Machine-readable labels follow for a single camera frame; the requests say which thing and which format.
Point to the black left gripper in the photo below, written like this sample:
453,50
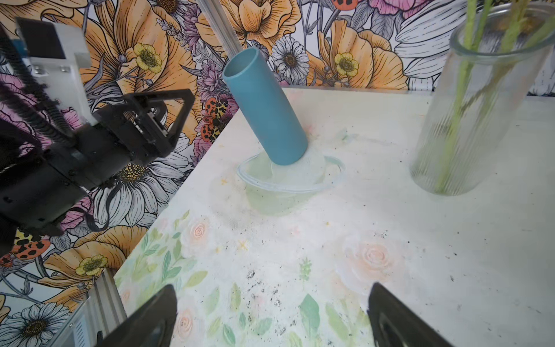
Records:
37,193

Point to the aluminium front frame rail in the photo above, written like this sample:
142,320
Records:
98,314

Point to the aluminium left corner post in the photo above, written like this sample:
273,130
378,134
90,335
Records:
215,14

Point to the clear ribbed glass vase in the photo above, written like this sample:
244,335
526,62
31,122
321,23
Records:
476,149

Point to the tall teal cylinder vase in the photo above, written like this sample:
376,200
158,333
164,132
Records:
265,107

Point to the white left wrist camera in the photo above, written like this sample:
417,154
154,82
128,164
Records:
57,52

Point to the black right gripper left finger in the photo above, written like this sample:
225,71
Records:
151,325

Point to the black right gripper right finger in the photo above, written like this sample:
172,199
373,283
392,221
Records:
394,324

